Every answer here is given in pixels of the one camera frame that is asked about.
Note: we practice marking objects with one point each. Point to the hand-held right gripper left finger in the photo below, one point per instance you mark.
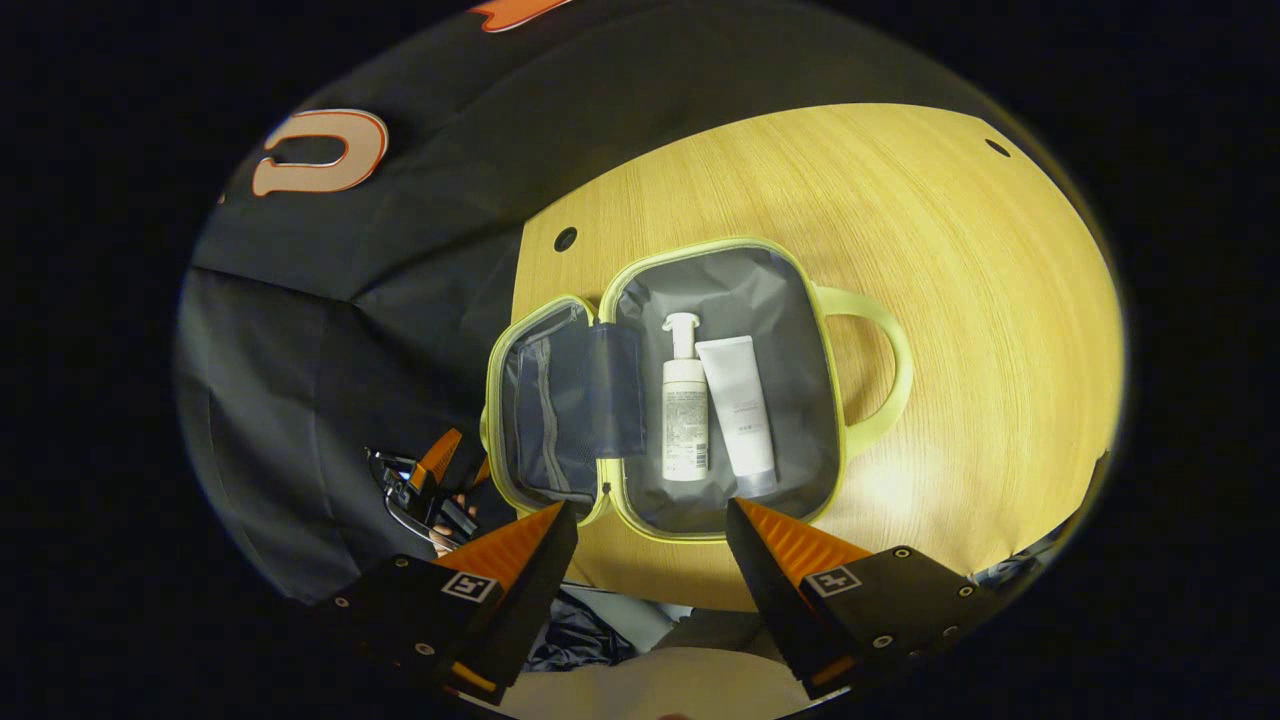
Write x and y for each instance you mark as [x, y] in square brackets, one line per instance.
[530, 600]

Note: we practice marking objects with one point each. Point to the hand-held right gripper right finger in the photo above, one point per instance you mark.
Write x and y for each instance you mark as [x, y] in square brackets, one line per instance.
[775, 610]

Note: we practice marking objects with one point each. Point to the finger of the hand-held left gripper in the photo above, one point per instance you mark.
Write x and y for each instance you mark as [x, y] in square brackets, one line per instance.
[438, 460]
[481, 473]

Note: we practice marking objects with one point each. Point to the white squeeze tube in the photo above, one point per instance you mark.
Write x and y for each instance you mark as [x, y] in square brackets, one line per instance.
[740, 410]

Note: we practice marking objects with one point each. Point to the white pump bottle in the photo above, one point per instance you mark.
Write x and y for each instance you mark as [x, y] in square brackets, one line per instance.
[685, 420]

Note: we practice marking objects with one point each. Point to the pale yellow suitcase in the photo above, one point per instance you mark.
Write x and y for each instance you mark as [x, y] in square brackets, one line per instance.
[760, 290]

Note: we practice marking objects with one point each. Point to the dark crumpled cloth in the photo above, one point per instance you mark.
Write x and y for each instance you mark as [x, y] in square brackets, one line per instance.
[580, 640]

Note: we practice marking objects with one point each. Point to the person's white garment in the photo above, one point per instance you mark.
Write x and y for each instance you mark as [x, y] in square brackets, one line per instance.
[650, 690]

